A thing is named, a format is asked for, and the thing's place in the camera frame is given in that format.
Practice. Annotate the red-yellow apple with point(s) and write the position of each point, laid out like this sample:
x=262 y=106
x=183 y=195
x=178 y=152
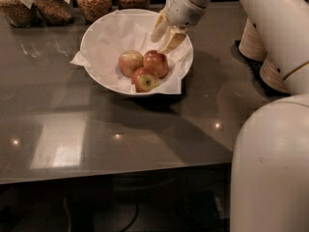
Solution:
x=144 y=80
x=130 y=61

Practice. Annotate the white bowl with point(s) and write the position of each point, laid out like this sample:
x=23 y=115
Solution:
x=96 y=42

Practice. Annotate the white paper liner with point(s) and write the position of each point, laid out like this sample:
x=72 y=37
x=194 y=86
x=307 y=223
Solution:
x=128 y=33

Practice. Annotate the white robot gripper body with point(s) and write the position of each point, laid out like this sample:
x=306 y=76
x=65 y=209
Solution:
x=183 y=11

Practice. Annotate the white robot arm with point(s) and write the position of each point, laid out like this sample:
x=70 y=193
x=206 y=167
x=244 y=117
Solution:
x=270 y=166

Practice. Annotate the front red-yellow apple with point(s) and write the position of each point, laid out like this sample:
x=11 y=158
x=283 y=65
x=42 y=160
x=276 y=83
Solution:
x=144 y=80

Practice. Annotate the black tray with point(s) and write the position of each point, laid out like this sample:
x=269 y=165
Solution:
x=255 y=67

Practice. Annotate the rear stack paper bowls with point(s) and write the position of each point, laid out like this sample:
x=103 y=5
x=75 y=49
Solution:
x=251 y=45

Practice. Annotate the leftmost glass cereal jar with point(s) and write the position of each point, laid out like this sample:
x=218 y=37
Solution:
x=18 y=13

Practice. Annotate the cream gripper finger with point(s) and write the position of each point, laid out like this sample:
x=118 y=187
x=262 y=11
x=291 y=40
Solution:
x=160 y=26
x=172 y=39

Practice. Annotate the left red-yellow apple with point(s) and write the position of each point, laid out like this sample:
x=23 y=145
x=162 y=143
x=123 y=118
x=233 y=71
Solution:
x=130 y=61

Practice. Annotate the red apple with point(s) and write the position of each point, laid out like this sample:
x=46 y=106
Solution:
x=157 y=62

